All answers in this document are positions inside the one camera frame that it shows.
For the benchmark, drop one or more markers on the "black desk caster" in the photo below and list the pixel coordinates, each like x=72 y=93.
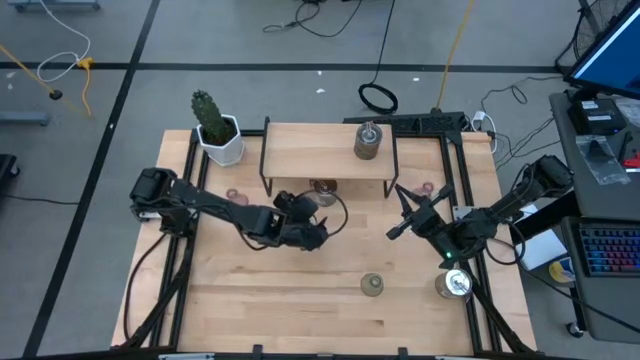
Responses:
x=572 y=328

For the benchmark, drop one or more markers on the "small black weight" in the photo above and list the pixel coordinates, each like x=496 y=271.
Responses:
x=56 y=94

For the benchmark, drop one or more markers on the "floral print candle tin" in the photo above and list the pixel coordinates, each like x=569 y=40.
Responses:
x=368 y=142
x=453 y=284
x=324 y=196

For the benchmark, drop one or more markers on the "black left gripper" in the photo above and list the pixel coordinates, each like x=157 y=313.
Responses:
x=305 y=237

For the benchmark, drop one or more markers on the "pink ribbed glass candle holder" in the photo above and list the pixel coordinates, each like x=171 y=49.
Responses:
x=425 y=189
x=236 y=196

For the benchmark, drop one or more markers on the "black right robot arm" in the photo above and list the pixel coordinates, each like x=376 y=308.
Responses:
x=520 y=195

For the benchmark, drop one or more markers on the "black mini computer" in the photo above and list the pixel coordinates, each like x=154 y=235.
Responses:
x=597 y=116

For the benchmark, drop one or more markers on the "white plant pot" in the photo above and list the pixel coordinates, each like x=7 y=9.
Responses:
x=227 y=150

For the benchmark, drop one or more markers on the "grey cart base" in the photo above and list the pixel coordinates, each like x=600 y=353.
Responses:
x=52 y=5

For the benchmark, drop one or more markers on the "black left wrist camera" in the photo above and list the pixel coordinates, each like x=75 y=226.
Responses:
x=297 y=206

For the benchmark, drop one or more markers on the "black perforated mount plate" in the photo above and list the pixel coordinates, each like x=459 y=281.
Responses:
x=425 y=122

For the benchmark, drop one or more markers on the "white power adapter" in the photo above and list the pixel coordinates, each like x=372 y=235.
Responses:
x=479 y=119

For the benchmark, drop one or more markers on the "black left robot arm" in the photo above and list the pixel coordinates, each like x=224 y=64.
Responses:
x=210 y=202

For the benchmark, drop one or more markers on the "silver metal bracket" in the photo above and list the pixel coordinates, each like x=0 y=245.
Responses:
x=460 y=212

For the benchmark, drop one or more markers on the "backlit keyboard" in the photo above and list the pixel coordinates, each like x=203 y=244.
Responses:
x=610 y=250

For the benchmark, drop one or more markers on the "grey stand foot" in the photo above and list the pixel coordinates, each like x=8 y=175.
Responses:
x=22 y=118

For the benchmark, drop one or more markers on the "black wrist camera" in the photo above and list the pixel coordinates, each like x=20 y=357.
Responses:
x=400 y=231
x=297 y=206

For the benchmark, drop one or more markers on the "white box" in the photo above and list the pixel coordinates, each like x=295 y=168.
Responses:
x=540 y=247

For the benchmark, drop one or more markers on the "black aluminium table frame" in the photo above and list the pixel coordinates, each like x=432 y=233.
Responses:
x=444 y=150

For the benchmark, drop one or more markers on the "black cart wheel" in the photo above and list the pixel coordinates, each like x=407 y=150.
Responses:
x=6 y=167

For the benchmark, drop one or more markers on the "red tool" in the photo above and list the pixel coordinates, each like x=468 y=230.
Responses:
x=632 y=161

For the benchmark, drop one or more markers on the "clear plastic bag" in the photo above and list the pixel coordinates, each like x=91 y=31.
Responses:
x=600 y=160

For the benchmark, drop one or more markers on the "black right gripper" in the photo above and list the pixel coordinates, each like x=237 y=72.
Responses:
x=425 y=222

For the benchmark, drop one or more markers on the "grey desk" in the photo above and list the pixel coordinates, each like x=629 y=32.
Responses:
x=600 y=200

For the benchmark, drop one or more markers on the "wooden shelf with black legs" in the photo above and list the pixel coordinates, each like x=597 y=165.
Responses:
x=310 y=150

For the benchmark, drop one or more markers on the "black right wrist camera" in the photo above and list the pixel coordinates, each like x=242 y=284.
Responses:
x=400 y=231

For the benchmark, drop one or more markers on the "black computer monitor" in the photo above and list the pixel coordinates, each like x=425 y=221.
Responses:
x=610 y=60

